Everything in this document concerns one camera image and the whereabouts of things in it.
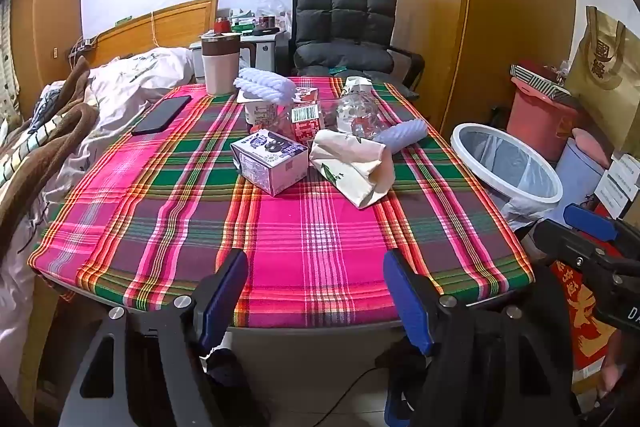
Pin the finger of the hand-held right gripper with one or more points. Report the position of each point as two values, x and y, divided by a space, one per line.
590 215
565 242

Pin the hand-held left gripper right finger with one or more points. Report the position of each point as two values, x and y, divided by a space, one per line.
407 302

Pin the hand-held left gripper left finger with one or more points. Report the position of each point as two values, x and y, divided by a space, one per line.
227 289

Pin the white trash bin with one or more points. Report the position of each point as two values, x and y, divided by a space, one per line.
505 162

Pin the purple milk carton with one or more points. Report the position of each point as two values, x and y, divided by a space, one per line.
270 167

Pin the beige paper bag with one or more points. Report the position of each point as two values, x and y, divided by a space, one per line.
350 162

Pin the lavender foam net sleeve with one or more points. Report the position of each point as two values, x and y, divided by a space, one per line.
407 132

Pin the white yogurt cup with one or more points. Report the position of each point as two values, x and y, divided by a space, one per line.
260 114

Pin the red label plastic bottle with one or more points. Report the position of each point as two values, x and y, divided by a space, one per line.
306 119

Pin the clear plastic bottle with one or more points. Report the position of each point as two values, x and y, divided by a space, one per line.
357 117

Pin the white foam net sleeve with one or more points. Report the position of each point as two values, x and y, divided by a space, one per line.
265 84

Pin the person's right hand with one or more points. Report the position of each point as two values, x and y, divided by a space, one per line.
612 372

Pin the lavender plastic bin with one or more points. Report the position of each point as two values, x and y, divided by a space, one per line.
575 172

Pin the white cardboard box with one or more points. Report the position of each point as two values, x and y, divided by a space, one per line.
620 179

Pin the red printed bag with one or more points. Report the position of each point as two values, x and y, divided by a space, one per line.
580 322

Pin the pink plastic object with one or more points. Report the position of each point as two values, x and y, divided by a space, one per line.
590 142

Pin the pink plastic bucket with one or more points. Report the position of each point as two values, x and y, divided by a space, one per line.
537 122

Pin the pink green plaid tablecloth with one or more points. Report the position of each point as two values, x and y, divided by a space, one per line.
325 232

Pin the striped patterned box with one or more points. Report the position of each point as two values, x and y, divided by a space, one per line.
535 79

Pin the gold paper shopping bag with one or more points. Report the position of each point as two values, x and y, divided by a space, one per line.
607 67

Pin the black smartphone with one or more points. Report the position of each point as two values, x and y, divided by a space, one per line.
162 114

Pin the pink tumbler with brown lid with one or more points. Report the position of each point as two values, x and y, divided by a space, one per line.
220 67

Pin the wooden wardrobe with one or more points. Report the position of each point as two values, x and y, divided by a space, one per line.
500 7

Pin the white duvet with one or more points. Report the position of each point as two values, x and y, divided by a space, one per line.
135 77

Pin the brown blanket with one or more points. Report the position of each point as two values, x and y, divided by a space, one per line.
30 157

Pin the white nightstand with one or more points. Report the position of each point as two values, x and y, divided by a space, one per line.
265 52

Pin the striped cloth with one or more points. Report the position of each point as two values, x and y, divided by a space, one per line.
20 157

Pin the red jar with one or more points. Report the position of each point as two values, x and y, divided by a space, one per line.
222 26

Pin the wooden bed headboard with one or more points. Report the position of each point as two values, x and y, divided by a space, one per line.
175 27

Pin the grey cushioned chair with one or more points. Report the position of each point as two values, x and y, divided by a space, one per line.
340 17

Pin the dotted curtain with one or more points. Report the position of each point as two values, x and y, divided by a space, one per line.
7 57

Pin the wooden cabinet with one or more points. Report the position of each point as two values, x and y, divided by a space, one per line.
50 17

